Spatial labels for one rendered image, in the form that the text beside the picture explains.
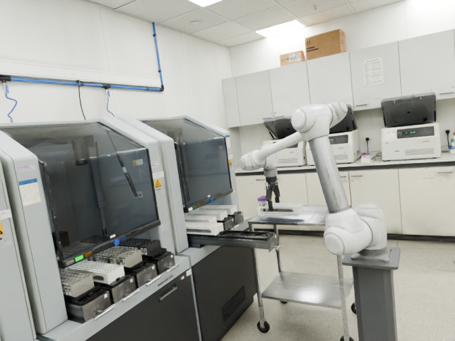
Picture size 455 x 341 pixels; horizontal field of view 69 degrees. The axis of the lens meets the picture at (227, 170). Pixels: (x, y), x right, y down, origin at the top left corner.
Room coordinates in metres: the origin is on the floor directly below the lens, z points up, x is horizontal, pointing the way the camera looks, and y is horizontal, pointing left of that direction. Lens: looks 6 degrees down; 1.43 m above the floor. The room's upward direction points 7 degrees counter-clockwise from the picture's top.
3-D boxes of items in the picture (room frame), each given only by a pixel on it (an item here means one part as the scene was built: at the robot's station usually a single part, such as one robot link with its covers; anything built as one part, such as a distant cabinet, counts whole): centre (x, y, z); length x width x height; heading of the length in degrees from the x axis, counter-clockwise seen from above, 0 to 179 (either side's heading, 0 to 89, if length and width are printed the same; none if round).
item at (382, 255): (1.71, -0.71, 0.73); 0.22 x 0.18 x 0.06; 150
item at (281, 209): (2.19, -0.32, 0.88); 0.30 x 0.10 x 0.06; 56
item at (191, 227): (2.12, 0.22, 0.83); 0.30 x 0.10 x 0.06; 60
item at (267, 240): (2.03, 0.07, 0.78); 0.73 x 0.14 x 0.09; 60
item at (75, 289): (1.40, 0.70, 0.85); 0.12 x 0.02 x 0.06; 150
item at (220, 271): (2.56, 0.52, 0.81); 1.06 x 0.84 x 1.62; 60
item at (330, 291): (2.26, -0.47, 0.41); 0.67 x 0.46 x 0.82; 60
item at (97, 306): (1.52, 0.90, 0.78); 0.73 x 0.14 x 0.09; 60
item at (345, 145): (4.21, -1.37, 1.24); 0.62 x 0.56 x 0.69; 150
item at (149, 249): (1.80, 0.46, 0.85); 0.12 x 0.02 x 0.06; 150
